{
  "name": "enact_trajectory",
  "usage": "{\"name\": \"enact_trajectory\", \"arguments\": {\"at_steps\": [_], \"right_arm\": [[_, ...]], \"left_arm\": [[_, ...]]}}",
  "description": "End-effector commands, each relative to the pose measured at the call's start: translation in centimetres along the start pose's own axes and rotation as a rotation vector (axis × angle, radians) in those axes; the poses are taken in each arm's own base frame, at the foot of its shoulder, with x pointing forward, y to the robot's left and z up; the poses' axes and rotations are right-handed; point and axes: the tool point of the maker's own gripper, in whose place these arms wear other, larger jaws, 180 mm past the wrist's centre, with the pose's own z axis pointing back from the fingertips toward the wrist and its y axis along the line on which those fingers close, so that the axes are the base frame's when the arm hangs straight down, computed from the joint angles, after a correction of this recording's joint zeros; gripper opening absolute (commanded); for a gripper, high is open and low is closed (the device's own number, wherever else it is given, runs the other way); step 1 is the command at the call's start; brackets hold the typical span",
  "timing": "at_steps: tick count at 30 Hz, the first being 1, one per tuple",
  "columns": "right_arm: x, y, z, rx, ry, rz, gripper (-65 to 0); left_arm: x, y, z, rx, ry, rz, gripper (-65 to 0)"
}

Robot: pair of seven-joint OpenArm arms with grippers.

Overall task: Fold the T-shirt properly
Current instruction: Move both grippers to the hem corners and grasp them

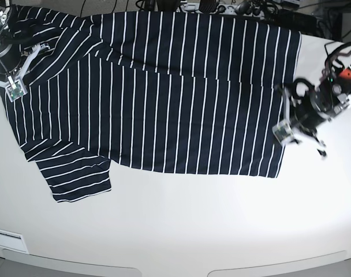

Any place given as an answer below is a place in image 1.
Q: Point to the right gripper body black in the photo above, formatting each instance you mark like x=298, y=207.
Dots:
x=11, y=56

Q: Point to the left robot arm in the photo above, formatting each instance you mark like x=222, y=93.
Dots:
x=337, y=68

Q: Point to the white power strip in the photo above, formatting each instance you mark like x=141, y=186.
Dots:
x=223, y=8

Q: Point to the black box behind table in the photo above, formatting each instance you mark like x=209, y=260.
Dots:
x=296, y=21

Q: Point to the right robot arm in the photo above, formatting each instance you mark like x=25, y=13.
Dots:
x=8, y=18

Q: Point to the black cable bundle background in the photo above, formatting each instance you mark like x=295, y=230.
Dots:
x=159, y=5

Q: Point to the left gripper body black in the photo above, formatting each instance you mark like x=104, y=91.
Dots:
x=321, y=97

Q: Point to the navy white striped T-shirt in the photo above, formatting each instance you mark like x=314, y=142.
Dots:
x=167, y=92

